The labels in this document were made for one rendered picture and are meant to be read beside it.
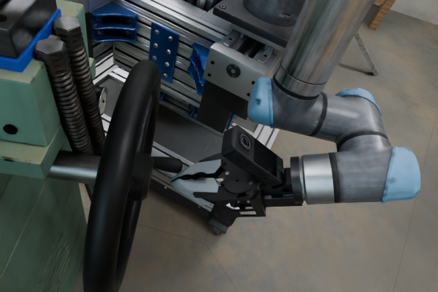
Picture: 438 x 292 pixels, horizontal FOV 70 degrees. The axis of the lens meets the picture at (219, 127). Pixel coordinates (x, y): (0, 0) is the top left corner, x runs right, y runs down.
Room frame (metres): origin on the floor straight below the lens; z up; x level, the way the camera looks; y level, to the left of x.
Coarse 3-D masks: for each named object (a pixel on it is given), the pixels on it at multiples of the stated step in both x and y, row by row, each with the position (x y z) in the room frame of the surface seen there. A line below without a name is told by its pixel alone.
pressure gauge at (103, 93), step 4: (96, 88) 0.43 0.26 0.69; (100, 88) 0.44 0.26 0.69; (104, 88) 0.44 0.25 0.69; (96, 92) 0.42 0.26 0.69; (100, 92) 0.43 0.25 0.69; (104, 92) 0.45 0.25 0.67; (96, 96) 0.41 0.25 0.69; (100, 96) 0.42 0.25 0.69; (104, 96) 0.44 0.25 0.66; (100, 100) 0.41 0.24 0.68; (104, 100) 0.44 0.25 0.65; (100, 104) 0.42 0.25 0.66; (104, 104) 0.44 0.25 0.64; (100, 108) 0.41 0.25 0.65; (104, 108) 0.44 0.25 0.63; (100, 112) 0.41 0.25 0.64
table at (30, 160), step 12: (60, 132) 0.19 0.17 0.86; (0, 144) 0.15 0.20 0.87; (12, 144) 0.15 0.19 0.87; (24, 144) 0.16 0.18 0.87; (60, 144) 0.19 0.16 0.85; (0, 156) 0.14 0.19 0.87; (12, 156) 0.14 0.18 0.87; (24, 156) 0.15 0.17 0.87; (36, 156) 0.15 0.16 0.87; (48, 156) 0.16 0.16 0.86; (0, 168) 0.13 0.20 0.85; (12, 168) 0.14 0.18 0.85; (24, 168) 0.14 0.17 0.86; (36, 168) 0.14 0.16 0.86; (48, 168) 0.15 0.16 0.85
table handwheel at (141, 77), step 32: (128, 96) 0.19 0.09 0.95; (128, 128) 0.16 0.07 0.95; (64, 160) 0.18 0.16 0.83; (96, 160) 0.19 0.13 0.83; (128, 160) 0.14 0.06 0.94; (96, 192) 0.11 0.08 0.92; (128, 192) 0.17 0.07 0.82; (96, 224) 0.09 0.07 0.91; (128, 224) 0.17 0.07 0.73; (96, 256) 0.08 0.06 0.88; (128, 256) 0.14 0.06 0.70; (96, 288) 0.06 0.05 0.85
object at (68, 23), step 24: (72, 24) 0.24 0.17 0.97; (48, 48) 0.20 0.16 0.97; (72, 48) 0.23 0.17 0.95; (48, 72) 0.19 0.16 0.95; (72, 72) 0.24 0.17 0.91; (72, 96) 0.20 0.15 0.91; (72, 120) 0.20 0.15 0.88; (96, 120) 0.25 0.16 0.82; (72, 144) 0.20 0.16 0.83; (96, 144) 0.25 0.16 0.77
